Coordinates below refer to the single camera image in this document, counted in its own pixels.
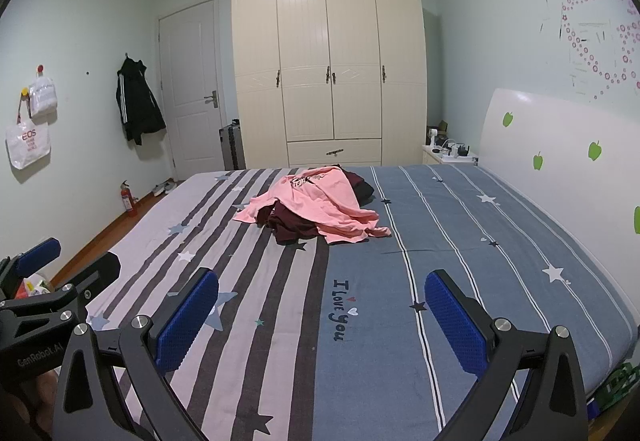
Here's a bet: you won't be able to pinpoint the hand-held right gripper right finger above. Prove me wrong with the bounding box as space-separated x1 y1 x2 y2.
424 269 591 441

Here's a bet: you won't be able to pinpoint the white bag with red print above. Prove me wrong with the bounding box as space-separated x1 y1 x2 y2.
6 118 52 170

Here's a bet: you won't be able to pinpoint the maroon garment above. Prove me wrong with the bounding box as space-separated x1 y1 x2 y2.
266 165 376 244

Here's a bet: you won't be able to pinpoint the pink circle wall decals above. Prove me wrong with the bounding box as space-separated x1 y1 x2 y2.
540 0 640 102

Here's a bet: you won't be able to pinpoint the black garment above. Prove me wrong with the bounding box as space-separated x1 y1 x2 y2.
352 178 376 209

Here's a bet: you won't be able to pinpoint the white headboard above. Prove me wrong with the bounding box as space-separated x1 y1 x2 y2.
477 88 640 357

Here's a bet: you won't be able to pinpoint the crumpled plastic bag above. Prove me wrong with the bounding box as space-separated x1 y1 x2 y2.
14 273 52 300

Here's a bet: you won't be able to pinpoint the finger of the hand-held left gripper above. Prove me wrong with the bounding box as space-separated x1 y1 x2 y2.
0 251 122 326
0 238 62 294

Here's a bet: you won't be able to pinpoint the white door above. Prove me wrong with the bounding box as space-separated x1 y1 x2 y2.
159 0 223 182

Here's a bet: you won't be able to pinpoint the red fire extinguisher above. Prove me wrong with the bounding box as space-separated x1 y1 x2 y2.
119 180 139 218

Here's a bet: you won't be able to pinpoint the small white plastic bag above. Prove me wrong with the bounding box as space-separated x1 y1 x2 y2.
27 77 58 118

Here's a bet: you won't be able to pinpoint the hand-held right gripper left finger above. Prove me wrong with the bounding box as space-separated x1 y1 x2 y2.
50 267 221 441

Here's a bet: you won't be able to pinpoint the white nightstand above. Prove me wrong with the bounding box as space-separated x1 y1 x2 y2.
421 144 481 166

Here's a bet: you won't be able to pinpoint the cream wardrobe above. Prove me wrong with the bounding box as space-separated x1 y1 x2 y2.
230 0 428 169

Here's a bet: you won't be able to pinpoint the dark suitcase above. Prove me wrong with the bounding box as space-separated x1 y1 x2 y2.
218 121 246 172

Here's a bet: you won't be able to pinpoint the person's left hand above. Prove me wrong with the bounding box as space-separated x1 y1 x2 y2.
22 370 60 427

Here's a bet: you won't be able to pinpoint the pink shirt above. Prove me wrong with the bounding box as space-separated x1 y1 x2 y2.
232 166 392 246

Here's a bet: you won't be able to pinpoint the green plastic object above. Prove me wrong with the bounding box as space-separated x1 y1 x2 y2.
592 363 633 414

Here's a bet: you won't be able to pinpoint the black striped jacket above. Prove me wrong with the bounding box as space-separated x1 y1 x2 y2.
116 53 167 146

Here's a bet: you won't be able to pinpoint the striped star bedsheet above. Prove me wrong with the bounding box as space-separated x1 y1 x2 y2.
85 164 640 441

